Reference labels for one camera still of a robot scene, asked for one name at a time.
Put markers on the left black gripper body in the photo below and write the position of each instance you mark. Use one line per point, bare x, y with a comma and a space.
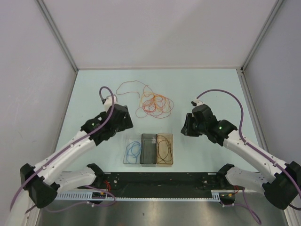
125, 124

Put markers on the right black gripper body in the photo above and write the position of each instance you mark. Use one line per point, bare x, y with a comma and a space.
192, 128

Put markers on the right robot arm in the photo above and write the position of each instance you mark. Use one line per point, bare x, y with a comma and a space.
277, 180

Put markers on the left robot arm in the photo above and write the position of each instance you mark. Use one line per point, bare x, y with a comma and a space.
45, 180

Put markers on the clear plastic bin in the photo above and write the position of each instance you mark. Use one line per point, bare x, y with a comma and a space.
132, 149

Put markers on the amber plastic bin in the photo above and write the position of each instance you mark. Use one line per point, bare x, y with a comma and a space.
165, 149

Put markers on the dark grey plastic bin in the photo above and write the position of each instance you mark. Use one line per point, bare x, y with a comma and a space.
148, 149

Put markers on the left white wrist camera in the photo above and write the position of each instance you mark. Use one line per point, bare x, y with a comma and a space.
108, 101

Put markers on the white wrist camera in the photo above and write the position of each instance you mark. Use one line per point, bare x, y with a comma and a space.
196, 103
108, 101

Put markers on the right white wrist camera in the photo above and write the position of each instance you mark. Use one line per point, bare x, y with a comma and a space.
196, 103

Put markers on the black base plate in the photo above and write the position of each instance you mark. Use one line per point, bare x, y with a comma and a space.
175, 185

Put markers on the left aluminium corner post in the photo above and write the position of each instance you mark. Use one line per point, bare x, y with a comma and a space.
56, 33

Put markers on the aluminium corner post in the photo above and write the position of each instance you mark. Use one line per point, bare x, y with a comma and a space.
56, 33
266, 26

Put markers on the right aluminium corner post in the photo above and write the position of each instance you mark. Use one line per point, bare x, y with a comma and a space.
266, 26

